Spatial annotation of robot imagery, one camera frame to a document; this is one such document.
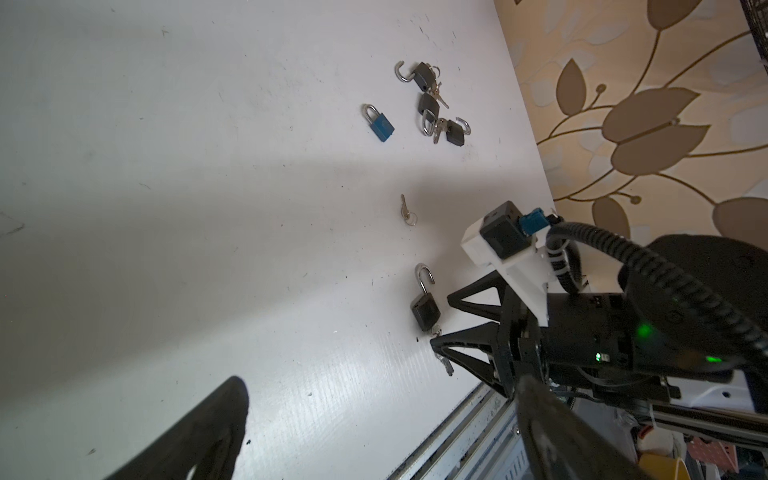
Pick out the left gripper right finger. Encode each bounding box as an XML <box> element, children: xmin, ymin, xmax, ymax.
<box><xmin>516</xmin><ymin>376</ymin><xmax>650</xmax><ymax>480</ymax></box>

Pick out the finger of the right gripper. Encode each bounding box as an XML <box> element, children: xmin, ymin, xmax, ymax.
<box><xmin>446</xmin><ymin>269</ymin><xmax>508</xmax><ymax>322</ymax></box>
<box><xmin>430</xmin><ymin>322</ymin><xmax>501</xmax><ymax>393</ymax></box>

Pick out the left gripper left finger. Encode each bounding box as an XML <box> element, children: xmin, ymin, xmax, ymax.
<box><xmin>108</xmin><ymin>376</ymin><xmax>249</xmax><ymax>479</ymax></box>

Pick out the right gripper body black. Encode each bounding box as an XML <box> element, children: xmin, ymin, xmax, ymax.
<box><xmin>494</xmin><ymin>286</ymin><xmax>548</xmax><ymax>399</ymax></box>

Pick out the black padlock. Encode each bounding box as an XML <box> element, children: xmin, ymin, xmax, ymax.
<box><xmin>411</xmin><ymin>263</ymin><xmax>441</xmax><ymax>332</ymax></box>
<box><xmin>417</xmin><ymin>92</ymin><xmax>440</xmax><ymax>136</ymax></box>
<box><xmin>445</xmin><ymin>117</ymin><xmax>472</xmax><ymax>147</ymax></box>

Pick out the small key with ring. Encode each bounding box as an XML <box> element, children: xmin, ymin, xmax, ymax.
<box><xmin>400</xmin><ymin>194</ymin><xmax>418</xmax><ymax>226</ymax></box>

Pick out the blue padlock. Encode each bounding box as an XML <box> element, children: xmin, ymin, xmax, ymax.
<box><xmin>362</xmin><ymin>104</ymin><xmax>395</xmax><ymax>142</ymax></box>

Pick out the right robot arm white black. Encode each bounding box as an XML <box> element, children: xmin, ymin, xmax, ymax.
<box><xmin>431</xmin><ymin>222</ymin><xmax>767</xmax><ymax>414</ymax></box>

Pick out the yellow object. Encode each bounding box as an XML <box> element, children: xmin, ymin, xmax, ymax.
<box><xmin>638</xmin><ymin>453</ymin><xmax>691</xmax><ymax>480</ymax></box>

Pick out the black padlock open shackle far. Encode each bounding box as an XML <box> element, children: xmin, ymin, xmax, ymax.
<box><xmin>394</xmin><ymin>61</ymin><xmax>440</xmax><ymax>92</ymax></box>

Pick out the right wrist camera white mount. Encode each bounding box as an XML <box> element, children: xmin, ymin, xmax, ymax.
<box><xmin>461</xmin><ymin>201</ymin><xmax>586</xmax><ymax>327</ymax></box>

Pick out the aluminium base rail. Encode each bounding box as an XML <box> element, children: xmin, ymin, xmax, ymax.
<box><xmin>389</xmin><ymin>385</ymin><xmax>533</xmax><ymax>480</ymax></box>

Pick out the right wall wire basket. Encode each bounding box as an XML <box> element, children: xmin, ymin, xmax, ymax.
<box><xmin>740</xmin><ymin>0</ymin><xmax>768</xmax><ymax>68</ymax></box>

